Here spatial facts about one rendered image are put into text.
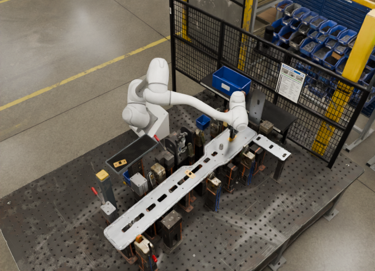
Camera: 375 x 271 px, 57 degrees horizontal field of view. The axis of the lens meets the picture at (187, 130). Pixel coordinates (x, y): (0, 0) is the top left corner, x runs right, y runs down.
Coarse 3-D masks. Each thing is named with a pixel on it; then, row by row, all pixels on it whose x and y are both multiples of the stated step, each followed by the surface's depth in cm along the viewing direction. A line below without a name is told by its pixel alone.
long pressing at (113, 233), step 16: (208, 144) 268; (224, 144) 269; (240, 144) 269; (224, 160) 258; (176, 176) 248; (160, 192) 239; (176, 192) 239; (144, 208) 231; (160, 208) 231; (112, 224) 223; (144, 224) 223; (112, 240) 216; (128, 240) 216
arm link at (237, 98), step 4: (236, 92) 239; (240, 92) 239; (232, 96) 239; (236, 96) 236; (240, 96) 236; (232, 100) 239; (236, 100) 237; (240, 100) 237; (244, 100) 240; (232, 104) 239; (236, 104) 237; (240, 104) 237; (244, 104) 239; (232, 108) 238
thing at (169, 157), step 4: (164, 152) 254; (168, 152) 254; (164, 156) 251; (168, 156) 251; (172, 156) 251; (164, 160) 252; (168, 160) 249; (172, 160) 253; (164, 164) 256; (168, 164) 252; (172, 164) 257; (168, 168) 256; (172, 168) 262; (168, 172) 260; (172, 172) 266; (168, 176) 264
